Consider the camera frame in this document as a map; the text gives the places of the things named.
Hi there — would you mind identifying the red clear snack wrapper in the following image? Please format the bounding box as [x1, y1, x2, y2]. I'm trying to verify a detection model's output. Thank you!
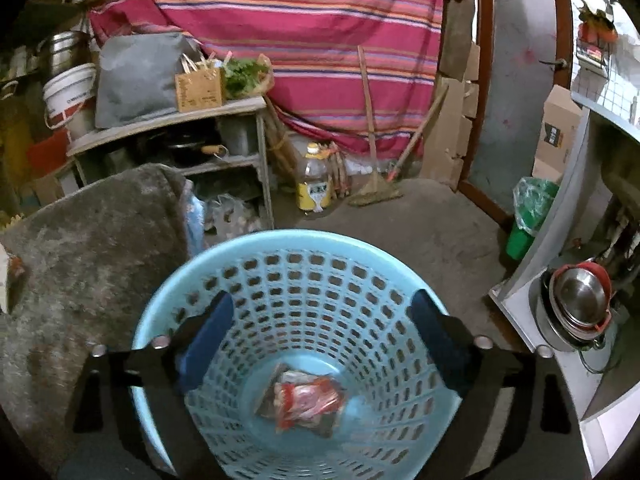
[254, 363, 347, 439]

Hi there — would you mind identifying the light blue plastic basket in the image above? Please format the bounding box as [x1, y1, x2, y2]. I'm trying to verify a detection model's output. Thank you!
[132, 230, 460, 479]

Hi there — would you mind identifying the straw broom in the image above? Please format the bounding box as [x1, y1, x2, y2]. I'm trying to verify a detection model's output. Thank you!
[348, 46, 402, 208]

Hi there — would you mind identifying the black frying pan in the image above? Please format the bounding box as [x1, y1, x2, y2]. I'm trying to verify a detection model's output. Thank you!
[148, 133, 229, 168]

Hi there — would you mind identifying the yellow-label oil bottle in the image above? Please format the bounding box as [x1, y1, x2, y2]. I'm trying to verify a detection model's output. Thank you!
[296, 143, 333, 214]

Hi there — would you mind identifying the grey low shelf unit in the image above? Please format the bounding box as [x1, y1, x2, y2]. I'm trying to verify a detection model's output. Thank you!
[66, 96, 274, 229]

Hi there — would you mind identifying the cardboard box by door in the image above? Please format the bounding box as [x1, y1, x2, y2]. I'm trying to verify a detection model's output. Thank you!
[532, 84, 582, 184]

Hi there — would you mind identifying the tan perforated utensil holder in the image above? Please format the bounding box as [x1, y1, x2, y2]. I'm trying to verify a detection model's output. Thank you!
[175, 53, 226, 113]

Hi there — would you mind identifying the white plastic bucket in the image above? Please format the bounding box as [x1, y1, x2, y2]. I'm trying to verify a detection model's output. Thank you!
[42, 63, 96, 142]

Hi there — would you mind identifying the grey fabric cover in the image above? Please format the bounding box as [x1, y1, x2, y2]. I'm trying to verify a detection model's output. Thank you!
[94, 32, 201, 129]

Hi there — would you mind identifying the green leafy vegetables bag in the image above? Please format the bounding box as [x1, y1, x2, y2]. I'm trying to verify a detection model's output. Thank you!
[222, 54, 274, 100]

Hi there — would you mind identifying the steel cooking pot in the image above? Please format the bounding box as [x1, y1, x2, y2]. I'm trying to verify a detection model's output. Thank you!
[37, 30, 91, 84]

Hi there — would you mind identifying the red striped hanging cloth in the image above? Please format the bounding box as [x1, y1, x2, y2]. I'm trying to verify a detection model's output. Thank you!
[90, 0, 444, 159]

